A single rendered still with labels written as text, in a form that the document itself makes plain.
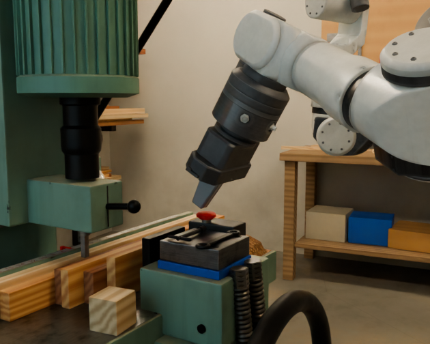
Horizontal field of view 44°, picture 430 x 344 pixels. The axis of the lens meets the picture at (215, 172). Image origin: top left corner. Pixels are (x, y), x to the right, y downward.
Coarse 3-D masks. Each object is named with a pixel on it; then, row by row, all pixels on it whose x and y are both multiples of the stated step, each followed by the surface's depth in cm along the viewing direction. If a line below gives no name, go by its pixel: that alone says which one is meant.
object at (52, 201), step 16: (48, 176) 86; (64, 176) 86; (32, 192) 82; (48, 192) 81; (64, 192) 79; (80, 192) 77; (96, 192) 77; (112, 192) 80; (32, 208) 83; (48, 208) 81; (64, 208) 79; (80, 208) 77; (96, 208) 77; (48, 224) 81; (64, 224) 80; (80, 224) 78; (96, 224) 78; (112, 224) 80
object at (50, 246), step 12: (0, 228) 91; (12, 228) 93; (24, 228) 95; (36, 228) 97; (48, 228) 100; (0, 240) 91; (12, 240) 93; (24, 240) 95; (36, 240) 97; (48, 240) 100; (0, 252) 91; (12, 252) 93; (24, 252) 95; (36, 252) 98; (48, 252) 100; (0, 264) 91; (12, 264) 93
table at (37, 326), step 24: (48, 312) 74; (72, 312) 74; (144, 312) 74; (0, 336) 66; (24, 336) 66; (48, 336) 66; (72, 336) 66; (96, 336) 66; (120, 336) 66; (144, 336) 70; (168, 336) 73
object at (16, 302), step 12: (216, 216) 116; (48, 276) 77; (12, 288) 72; (24, 288) 72; (36, 288) 74; (48, 288) 76; (0, 300) 71; (12, 300) 71; (24, 300) 72; (36, 300) 74; (48, 300) 76; (12, 312) 71; (24, 312) 72
